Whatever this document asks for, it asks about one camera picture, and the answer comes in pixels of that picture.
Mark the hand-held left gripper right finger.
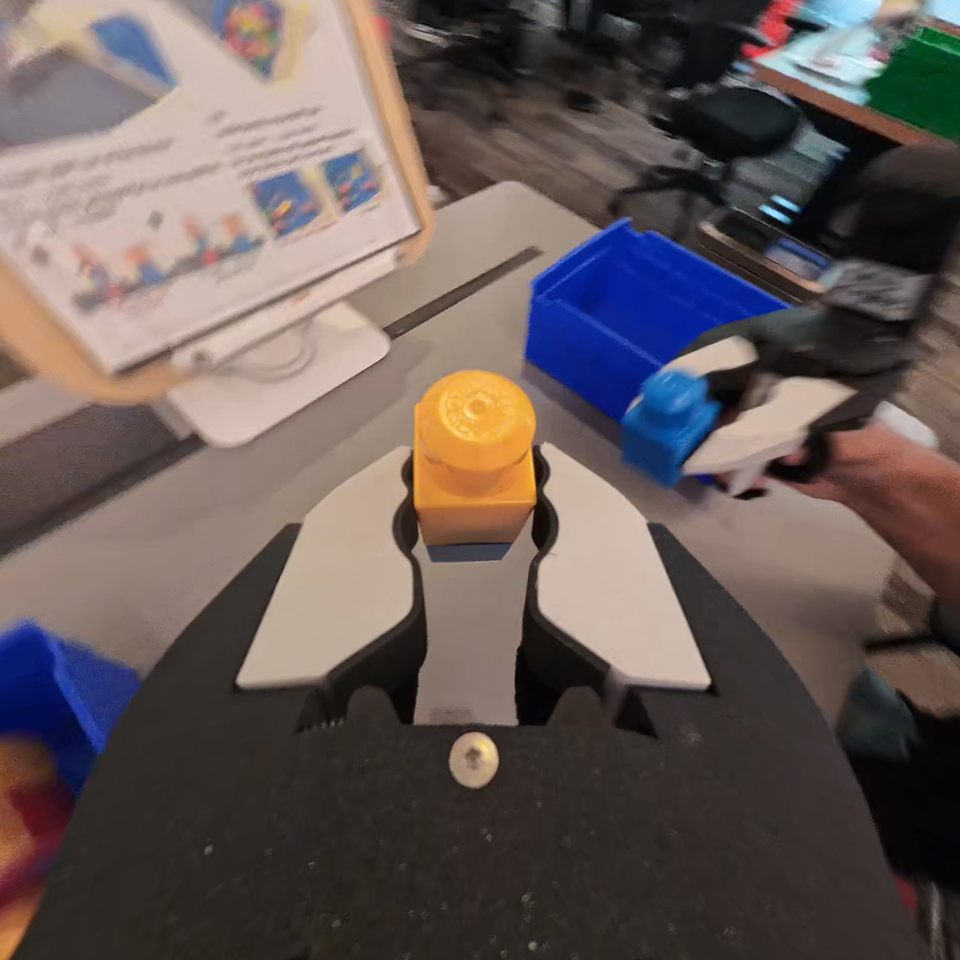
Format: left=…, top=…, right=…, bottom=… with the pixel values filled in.
left=516, top=442, right=714, bottom=725

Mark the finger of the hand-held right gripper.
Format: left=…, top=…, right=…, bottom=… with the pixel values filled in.
left=681, top=375, right=861, bottom=498
left=658, top=334, right=760, bottom=393

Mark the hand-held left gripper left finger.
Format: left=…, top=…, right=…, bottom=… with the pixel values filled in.
left=234, top=446, right=428, bottom=725

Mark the blue mega block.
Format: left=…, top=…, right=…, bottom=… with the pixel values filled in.
left=620, top=371, right=723, bottom=489
left=429, top=540, right=513, bottom=564

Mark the blue plastic bin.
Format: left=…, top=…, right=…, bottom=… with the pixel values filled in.
left=525, top=217, right=792, bottom=423
left=0, top=618, right=144, bottom=796

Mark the yellow mega block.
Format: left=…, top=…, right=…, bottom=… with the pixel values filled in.
left=412, top=369, right=539, bottom=547

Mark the person's right hand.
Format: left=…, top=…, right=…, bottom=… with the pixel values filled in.
left=791, top=429, right=960, bottom=543

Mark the instruction sheet on white stand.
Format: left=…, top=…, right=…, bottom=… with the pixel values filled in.
left=0, top=0, right=438, bottom=450

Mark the wooden work table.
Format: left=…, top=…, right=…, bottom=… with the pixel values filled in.
left=750, top=56, right=960, bottom=147

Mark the black office chair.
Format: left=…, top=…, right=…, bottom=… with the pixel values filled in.
left=607, top=82, right=804, bottom=226

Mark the green plastic bin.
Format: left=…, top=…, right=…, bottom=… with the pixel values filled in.
left=866, top=22, right=960, bottom=121

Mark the person's torso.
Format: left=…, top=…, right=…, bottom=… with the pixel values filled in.
left=836, top=667, right=960, bottom=882

